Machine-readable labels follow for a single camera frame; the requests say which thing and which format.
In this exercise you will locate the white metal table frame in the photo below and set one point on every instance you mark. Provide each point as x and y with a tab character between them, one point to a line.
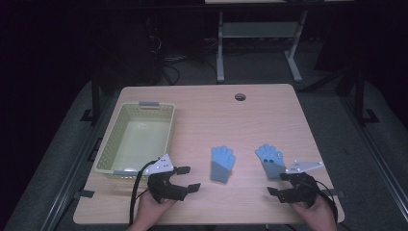
256	29

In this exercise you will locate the black metal stand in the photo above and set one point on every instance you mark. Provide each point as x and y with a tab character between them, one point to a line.
95	96
361	96

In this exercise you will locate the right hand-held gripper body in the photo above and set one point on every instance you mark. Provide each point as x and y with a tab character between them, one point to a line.
301	189

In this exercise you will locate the person's right hand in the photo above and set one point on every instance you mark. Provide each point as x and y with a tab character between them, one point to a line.
316	216

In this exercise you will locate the plain blue grey glove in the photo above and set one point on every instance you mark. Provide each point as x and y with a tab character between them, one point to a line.
222	165

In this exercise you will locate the pale yellow plastic basket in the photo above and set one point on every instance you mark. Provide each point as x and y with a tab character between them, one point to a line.
138	141

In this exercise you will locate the blue grey glove with dots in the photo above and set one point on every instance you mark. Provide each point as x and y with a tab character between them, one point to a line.
271	162

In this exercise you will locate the person's left hand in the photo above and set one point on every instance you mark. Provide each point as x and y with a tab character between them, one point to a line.
150	208

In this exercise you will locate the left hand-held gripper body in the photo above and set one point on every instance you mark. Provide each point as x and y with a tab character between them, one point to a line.
163	186

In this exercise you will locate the black tape strip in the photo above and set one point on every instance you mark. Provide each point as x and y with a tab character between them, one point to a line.
335	193
85	193

